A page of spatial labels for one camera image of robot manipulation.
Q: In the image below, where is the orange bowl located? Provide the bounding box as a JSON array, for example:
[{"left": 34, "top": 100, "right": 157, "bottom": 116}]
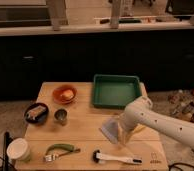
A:
[{"left": 52, "top": 84, "right": 77, "bottom": 104}]

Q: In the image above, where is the white lidded container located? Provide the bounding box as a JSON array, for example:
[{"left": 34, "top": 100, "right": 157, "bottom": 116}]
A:
[{"left": 7, "top": 138, "right": 31, "bottom": 162}]

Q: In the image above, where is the grey towel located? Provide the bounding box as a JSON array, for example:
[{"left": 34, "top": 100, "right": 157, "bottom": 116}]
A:
[{"left": 100, "top": 118, "right": 118, "bottom": 144}]

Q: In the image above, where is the white handled dish brush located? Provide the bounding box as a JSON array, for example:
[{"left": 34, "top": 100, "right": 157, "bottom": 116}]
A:
[{"left": 92, "top": 150, "right": 142, "bottom": 165}]

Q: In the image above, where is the small metal cup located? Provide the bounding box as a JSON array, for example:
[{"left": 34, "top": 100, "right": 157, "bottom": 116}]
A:
[{"left": 54, "top": 109, "right": 67, "bottom": 125}]

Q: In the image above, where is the green bean pod toy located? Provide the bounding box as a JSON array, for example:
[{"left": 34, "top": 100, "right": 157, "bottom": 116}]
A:
[{"left": 45, "top": 144, "right": 75, "bottom": 155}]

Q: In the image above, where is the black stand left edge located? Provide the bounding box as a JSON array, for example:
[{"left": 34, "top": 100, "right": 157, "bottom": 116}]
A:
[{"left": 2, "top": 132, "right": 13, "bottom": 171}]

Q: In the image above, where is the yellow bread roll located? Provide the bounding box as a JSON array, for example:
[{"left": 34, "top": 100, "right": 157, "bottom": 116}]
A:
[{"left": 62, "top": 89, "right": 74, "bottom": 100}]

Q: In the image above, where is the brown sandwich block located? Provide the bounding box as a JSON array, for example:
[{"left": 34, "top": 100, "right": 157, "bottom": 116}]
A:
[{"left": 27, "top": 106, "right": 46, "bottom": 120}]

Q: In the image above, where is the green plastic tray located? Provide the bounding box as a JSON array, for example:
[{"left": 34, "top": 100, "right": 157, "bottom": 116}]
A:
[{"left": 92, "top": 74, "right": 142, "bottom": 109}]

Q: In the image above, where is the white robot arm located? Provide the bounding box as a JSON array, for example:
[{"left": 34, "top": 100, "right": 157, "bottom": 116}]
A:
[{"left": 119, "top": 96, "right": 194, "bottom": 150}]

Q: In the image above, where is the spice jar rack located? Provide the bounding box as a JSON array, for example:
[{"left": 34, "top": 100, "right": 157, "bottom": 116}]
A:
[{"left": 168, "top": 89, "right": 194, "bottom": 123}]

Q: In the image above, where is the black cable on floor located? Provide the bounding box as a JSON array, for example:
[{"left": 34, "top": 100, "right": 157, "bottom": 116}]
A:
[{"left": 168, "top": 162, "right": 194, "bottom": 171}]

